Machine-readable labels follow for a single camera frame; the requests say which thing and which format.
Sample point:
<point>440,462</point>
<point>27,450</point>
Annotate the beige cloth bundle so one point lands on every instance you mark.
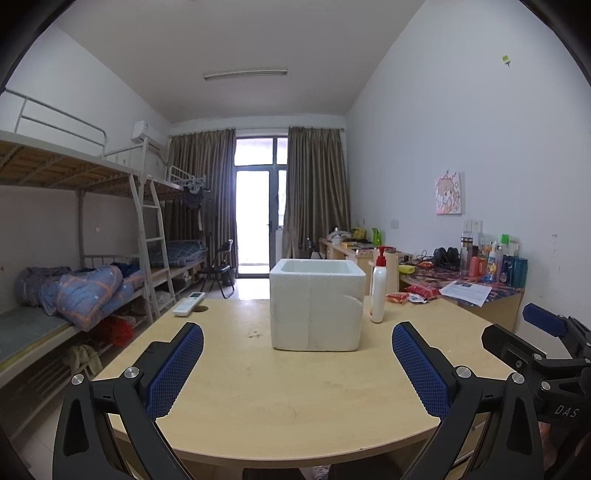
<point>83,360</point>

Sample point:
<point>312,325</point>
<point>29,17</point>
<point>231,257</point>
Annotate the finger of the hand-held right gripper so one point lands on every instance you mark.
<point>512,348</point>
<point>545,319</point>

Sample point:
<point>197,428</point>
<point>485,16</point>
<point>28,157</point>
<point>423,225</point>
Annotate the white air conditioner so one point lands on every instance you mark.
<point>147,134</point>

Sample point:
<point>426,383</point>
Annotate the cartoon wall poster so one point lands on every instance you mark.
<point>449,194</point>

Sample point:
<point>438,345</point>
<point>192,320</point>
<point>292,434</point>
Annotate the hanging dark clothes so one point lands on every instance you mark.
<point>194,201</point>

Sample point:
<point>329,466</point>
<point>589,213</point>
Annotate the red bag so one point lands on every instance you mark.
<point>117,330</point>

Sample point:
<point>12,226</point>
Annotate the red bottle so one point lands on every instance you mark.
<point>475,267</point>

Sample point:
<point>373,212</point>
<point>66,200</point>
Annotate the yellow pouch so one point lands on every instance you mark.
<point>406,268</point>

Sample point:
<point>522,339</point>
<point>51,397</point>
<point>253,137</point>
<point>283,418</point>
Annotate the brown curtain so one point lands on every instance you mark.
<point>207,184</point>
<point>318,184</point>

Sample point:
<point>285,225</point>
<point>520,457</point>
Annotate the white cartoon bottle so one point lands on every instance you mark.
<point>492,265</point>

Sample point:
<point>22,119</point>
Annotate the grey green mattress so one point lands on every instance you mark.
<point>27,332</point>

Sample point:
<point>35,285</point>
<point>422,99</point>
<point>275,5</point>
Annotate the printed paper sheet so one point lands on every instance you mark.
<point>466,293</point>

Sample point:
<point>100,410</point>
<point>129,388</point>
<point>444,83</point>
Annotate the large red snack packet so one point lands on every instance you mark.
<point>422,290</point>

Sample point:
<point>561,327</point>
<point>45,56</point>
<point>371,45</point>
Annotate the grey purple quilt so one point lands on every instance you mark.
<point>32,286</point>

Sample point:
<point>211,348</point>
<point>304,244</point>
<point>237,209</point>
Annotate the blue orange quilt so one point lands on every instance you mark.
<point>87,295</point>

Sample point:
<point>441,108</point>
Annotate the white foam box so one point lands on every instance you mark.
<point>314,314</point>

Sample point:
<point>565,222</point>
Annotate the distant white metal bunk bed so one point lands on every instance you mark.
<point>164,189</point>

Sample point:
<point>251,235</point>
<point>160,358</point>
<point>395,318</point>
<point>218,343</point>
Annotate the teal bottle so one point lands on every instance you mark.
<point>520,272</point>

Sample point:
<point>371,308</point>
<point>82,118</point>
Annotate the green wall hook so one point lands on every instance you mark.
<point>507,60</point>

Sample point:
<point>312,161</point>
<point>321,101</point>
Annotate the desk with patterned cloth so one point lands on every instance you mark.
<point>503,307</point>

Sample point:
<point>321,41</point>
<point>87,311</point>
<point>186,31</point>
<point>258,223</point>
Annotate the green bag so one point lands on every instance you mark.
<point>376,237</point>

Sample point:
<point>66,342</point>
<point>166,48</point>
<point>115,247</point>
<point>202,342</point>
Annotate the white metal bed ladder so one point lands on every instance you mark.
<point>150,240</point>

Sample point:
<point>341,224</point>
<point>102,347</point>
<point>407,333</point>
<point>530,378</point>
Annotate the small red snack packet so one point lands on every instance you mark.
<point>397,298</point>

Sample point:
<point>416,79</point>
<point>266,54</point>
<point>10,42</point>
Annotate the white printed snack packet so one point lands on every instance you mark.
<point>418,299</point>

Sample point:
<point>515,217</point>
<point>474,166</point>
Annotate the white remote control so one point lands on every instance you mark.
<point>189,304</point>

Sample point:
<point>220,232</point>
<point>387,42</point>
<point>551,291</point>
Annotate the blue plaid bedding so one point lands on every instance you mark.
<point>184,251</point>

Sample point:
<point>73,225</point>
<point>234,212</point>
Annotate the black headphones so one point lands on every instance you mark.
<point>445,257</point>

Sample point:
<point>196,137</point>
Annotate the glass balcony door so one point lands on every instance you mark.
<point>254,217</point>

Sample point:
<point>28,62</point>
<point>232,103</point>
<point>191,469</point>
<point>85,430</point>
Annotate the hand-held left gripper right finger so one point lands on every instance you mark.
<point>420,369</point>

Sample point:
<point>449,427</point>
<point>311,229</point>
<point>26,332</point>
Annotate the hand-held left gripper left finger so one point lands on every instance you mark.
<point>178,364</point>

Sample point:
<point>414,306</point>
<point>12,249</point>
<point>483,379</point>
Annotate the dark blue garment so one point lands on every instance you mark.
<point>129,272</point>

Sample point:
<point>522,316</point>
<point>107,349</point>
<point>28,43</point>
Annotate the ceiling tube light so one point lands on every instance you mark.
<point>244,74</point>

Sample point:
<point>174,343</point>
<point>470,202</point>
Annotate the cluttered wooden desk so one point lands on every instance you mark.
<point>341,254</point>

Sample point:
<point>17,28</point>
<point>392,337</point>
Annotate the black folding stand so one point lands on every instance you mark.
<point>314,249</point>

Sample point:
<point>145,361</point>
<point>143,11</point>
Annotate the black folding chair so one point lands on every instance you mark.
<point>221,272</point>

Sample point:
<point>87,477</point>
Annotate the blue bottle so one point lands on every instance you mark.
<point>507,270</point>

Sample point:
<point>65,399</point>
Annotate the white lotion pump bottle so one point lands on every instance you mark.
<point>377,295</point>

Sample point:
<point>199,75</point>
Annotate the large white metal bunk bed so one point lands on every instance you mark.
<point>46,161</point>

